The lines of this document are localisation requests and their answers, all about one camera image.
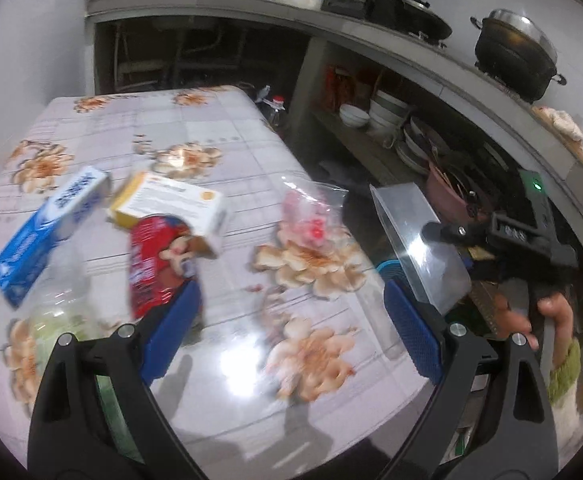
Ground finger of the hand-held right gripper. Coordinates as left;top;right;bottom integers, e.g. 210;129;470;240
421;221;497;253

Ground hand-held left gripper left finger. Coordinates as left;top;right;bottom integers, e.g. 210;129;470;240
26;280;207;480

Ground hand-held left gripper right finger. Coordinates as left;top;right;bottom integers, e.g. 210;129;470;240
379;279;558;480

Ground clear plastic box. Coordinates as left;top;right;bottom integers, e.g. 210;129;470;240
370;182;472;317

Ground blue plastic basket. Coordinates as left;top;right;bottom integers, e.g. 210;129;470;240
375;259;402;286

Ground red tin can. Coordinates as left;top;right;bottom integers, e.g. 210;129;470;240
129;214;205;318

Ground green plastic bottle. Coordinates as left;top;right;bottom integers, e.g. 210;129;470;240
22;245;142;466

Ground white orange medicine box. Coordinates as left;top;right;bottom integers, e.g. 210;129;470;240
108;171;228;261

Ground clear plastic bag pink contents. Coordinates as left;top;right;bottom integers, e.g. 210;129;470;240
278;177;349;261

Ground blue toothpaste box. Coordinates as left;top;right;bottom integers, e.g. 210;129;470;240
0;165;112;308

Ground person's right hand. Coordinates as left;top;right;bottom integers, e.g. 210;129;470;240
491;290;575;368

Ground pink plastic basin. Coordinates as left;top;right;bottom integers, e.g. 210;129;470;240
425;162;487;221

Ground stack of plates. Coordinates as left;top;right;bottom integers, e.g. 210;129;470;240
396;117;447;171

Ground beige rag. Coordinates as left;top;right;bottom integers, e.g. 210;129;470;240
534;105;583;142

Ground white green package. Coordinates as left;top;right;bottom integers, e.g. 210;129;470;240
444;425;477;467

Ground stack of white bowls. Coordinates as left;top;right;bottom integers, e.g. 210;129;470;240
370;90;412;136

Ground white bowl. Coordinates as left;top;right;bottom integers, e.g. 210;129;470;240
340;104;371;128

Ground black cooking pot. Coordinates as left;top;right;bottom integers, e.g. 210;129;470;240
470;8;567;103

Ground red orange packets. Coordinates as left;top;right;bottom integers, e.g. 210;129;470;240
324;65;367;106

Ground black wok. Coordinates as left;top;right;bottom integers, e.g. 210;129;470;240
369;0;453;46

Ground clear bottle red cap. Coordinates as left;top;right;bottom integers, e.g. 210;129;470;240
262;94;288;131

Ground concrete kitchen counter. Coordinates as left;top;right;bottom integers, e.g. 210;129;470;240
86;0;583;201

